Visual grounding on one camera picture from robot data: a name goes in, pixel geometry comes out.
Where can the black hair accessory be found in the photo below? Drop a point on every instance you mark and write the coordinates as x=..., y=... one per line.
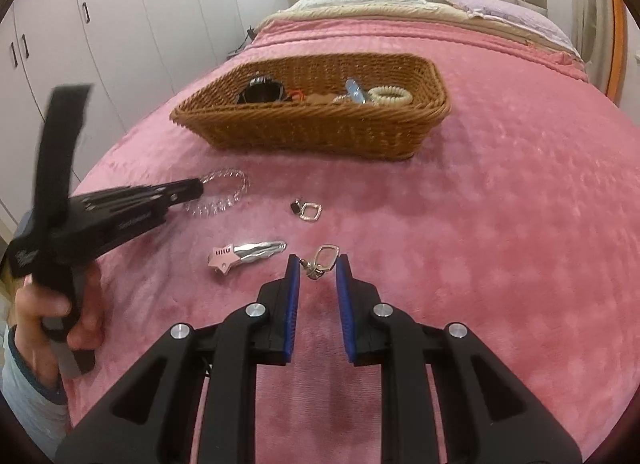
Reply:
x=260, y=92

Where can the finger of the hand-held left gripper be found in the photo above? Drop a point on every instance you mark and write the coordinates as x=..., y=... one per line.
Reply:
x=150, y=190
x=150, y=205

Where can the beige curtain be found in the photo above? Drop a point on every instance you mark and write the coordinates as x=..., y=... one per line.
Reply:
x=595, y=19

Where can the silver star hair clip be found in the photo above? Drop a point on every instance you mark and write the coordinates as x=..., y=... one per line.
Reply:
x=225, y=256

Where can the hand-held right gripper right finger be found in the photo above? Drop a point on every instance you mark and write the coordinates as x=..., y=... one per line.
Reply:
x=345, y=314

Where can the purple pillow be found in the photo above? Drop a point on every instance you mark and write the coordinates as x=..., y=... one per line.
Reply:
x=510, y=14

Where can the white nightstand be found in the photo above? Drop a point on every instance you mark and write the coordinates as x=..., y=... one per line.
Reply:
x=239, y=54

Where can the white wardrobe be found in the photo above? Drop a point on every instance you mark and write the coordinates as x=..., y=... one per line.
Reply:
x=125, y=19

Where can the orange curtain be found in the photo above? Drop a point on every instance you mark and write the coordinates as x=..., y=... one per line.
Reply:
x=617, y=44

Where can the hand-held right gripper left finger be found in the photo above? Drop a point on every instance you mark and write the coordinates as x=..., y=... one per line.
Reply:
x=292, y=314

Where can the brown wicker basket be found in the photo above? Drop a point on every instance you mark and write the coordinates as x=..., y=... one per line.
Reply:
x=310, y=134

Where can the person's left hand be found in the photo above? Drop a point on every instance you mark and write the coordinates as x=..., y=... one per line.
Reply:
x=30, y=306

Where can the beige blanket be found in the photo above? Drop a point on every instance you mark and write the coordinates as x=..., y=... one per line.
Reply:
x=445, y=8

